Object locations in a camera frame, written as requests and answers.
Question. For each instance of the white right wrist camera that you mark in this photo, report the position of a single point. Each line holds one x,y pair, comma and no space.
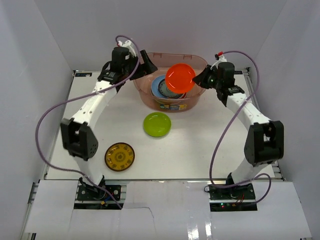
220,58

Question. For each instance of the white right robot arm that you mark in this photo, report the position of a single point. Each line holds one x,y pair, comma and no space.
264,143

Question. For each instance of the lime green plastic plate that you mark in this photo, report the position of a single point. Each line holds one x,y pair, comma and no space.
157,124

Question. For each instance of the right dark table label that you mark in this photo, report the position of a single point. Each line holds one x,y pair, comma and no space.
238,72

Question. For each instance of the left dark table label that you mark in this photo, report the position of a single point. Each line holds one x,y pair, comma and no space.
83,74

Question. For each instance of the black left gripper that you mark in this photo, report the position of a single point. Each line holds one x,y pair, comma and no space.
141,66

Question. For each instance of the yellow patterned brown-rimmed plate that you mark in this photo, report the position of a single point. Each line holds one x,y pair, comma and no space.
119,157

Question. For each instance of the light blue plastic plate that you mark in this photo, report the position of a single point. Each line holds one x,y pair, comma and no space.
154,86

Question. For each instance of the orange plastic plate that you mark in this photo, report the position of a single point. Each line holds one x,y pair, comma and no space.
179,78

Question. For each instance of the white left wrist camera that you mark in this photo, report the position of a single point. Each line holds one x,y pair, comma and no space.
129,45

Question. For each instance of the pale yellow plastic plate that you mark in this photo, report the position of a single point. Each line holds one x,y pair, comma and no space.
167,101

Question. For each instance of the small blue patterned plate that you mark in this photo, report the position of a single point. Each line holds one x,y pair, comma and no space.
166,92

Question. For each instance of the dark table label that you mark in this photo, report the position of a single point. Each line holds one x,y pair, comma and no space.
83,74
238,72

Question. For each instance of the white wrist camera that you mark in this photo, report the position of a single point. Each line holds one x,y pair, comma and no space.
129,45
220,58

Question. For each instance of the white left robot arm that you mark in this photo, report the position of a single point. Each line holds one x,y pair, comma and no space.
77,133

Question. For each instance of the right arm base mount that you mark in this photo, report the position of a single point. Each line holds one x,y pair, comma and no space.
237,199

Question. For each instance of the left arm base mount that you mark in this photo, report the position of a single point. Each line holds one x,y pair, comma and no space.
89,200

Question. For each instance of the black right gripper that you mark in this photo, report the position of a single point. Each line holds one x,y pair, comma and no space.
201,79

